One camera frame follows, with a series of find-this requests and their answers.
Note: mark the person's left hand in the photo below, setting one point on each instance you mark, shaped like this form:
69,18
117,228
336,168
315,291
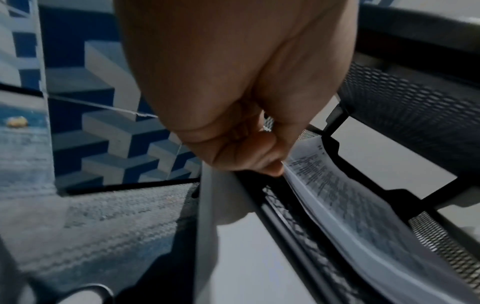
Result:
232,74

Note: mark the stack of printed paper sheets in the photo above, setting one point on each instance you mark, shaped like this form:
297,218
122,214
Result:
348,207

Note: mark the black mesh document tray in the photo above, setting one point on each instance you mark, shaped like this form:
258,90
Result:
412,112

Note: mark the small yellow scrap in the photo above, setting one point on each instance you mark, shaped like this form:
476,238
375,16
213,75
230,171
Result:
17,121

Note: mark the grey chair base leg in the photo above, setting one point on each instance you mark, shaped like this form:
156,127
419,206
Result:
88,294

